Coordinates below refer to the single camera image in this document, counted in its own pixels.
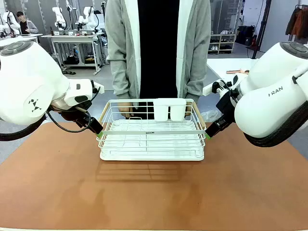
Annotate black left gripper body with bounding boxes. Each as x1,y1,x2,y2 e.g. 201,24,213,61
51,105,91,128

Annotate white background workbench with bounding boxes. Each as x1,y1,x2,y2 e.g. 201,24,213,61
40,33,103,74

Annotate background person dark jacket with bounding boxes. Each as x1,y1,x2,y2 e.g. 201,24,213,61
16,11,39,35

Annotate person left forearm grey sleeve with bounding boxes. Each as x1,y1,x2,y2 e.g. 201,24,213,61
184,54,209,104

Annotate white shoe shelf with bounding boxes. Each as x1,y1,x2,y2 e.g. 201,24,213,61
208,33,238,55

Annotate pink flat object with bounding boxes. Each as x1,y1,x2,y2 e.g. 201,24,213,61
226,68,250,76

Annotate person left hand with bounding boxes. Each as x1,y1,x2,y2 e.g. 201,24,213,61
184,102,200,118

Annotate person right forearm grey sleeve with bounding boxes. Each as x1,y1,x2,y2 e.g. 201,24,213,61
106,54,133,104

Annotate clear plastic bag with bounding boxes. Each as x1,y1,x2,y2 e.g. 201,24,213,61
200,110,219,123

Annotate white neighbour table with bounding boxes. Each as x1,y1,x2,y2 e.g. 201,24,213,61
202,57,262,97

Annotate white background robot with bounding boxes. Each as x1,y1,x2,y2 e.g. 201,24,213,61
51,6,67,31
76,5,97,32
0,10,22,37

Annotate person right hand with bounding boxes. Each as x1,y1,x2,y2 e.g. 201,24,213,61
117,102,135,119

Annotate white plastic cutlery holder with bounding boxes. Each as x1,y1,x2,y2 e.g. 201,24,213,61
153,98,187,122

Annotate person torso grey cardigan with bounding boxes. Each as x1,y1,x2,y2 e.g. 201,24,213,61
105,0,212,114

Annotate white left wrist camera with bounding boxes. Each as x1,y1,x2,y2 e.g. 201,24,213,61
92,80,105,95

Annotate hanging brown clothes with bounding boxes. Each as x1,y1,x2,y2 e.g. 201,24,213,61
285,5,308,41

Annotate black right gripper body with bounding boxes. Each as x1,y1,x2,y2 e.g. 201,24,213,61
216,90,238,119

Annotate black slanted pole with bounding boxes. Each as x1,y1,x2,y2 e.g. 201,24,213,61
251,0,273,60

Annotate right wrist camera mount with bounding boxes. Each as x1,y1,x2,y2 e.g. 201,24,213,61
211,80,235,97

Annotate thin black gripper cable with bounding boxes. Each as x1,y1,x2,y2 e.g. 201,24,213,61
46,86,102,133

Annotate black bag under workbench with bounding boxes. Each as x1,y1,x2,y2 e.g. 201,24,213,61
63,54,80,65

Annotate white wire dish rack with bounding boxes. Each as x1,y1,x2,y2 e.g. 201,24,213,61
97,98,207,162

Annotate black bags pile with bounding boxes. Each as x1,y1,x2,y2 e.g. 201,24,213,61
236,24,257,47

